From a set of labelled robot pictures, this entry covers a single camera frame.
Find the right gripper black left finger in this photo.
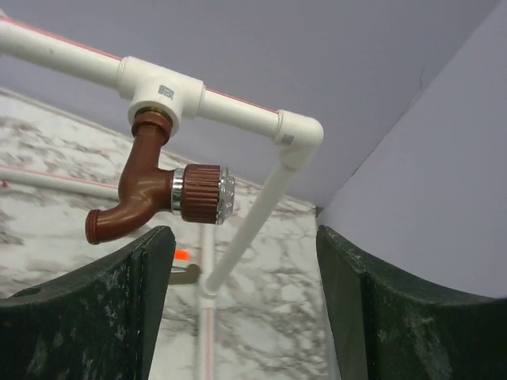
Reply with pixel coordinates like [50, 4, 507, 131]
[1, 226, 176, 379]

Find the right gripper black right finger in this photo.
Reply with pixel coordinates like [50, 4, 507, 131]
[316, 226, 506, 379]

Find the brown plastic faucet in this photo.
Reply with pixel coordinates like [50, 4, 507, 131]
[85, 108, 235, 245]

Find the white PVC pipe frame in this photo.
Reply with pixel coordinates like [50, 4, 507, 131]
[1, 16, 324, 379]

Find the black orange tool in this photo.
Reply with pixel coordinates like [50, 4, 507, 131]
[174, 249, 190, 262]

